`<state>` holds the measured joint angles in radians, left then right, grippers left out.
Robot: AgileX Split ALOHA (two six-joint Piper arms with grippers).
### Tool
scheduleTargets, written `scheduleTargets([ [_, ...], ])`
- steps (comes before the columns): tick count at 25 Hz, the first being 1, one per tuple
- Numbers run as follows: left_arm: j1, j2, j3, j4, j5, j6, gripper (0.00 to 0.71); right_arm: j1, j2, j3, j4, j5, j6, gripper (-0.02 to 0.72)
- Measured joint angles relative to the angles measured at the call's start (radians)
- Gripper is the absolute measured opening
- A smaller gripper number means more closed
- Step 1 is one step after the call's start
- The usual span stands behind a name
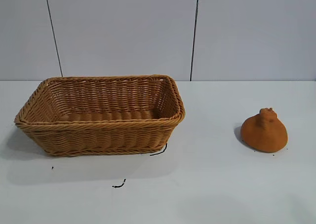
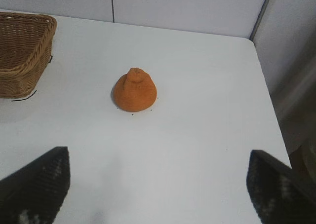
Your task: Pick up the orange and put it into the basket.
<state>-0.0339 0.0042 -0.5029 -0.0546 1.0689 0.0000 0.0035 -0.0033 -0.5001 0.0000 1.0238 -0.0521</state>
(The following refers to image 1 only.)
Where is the orange fruit with knobby stem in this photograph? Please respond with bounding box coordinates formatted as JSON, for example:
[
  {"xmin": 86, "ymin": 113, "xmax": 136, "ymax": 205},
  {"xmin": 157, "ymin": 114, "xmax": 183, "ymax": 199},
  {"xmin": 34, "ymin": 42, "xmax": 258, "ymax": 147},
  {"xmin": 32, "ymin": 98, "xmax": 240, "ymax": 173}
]
[{"xmin": 240, "ymin": 107, "xmax": 289, "ymax": 153}]

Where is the brown woven wicker basket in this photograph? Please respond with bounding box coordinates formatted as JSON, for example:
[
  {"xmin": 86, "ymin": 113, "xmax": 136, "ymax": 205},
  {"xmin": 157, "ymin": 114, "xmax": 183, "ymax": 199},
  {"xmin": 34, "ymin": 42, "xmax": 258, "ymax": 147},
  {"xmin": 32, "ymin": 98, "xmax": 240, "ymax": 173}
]
[{"xmin": 14, "ymin": 74, "xmax": 187, "ymax": 157}]

